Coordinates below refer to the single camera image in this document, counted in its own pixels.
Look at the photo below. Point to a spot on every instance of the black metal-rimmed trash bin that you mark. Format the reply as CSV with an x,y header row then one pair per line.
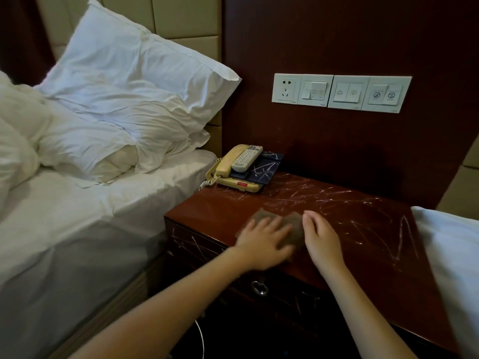
x,y
191,347

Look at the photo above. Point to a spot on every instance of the white bed sheet mattress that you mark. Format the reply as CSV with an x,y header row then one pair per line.
x,y
75,239

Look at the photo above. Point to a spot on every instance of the crumpled white pillow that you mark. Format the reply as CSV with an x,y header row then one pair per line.
x,y
86,145

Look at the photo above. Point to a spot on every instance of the white four-button switch panel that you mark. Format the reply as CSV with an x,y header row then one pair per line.
x,y
378,94

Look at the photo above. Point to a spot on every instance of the person's left hand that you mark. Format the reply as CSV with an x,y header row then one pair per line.
x,y
262,243

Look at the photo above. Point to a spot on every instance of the white socket and switch panel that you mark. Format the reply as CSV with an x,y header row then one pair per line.
x,y
286,89

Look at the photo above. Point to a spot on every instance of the dark wooden nightstand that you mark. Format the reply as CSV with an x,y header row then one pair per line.
x,y
209,220

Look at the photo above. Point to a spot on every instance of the dark blue scribbled pouch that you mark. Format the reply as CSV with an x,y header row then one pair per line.
x,y
265,170

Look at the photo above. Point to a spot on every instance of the person's right forearm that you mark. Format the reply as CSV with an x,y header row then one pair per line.
x,y
359,317

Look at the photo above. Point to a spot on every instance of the person's right hand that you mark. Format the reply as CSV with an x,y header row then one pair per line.
x,y
323,246

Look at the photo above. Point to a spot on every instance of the beige padded headboard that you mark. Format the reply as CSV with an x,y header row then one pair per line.
x,y
460,190

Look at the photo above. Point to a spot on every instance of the person's left forearm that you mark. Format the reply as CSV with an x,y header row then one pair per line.
x,y
168,314

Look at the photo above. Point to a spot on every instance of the brown cleaning cloth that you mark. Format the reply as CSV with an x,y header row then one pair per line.
x,y
297,231

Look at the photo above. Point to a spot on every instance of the white remote control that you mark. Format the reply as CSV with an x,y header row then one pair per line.
x,y
245,159

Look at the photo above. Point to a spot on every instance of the white bed cover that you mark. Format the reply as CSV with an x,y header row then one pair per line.
x,y
449,250

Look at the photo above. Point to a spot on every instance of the crumpled white duvet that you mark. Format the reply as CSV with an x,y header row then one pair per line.
x,y
18,127

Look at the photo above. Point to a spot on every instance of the smooth white pillow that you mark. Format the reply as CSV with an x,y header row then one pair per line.
x,y
131,71

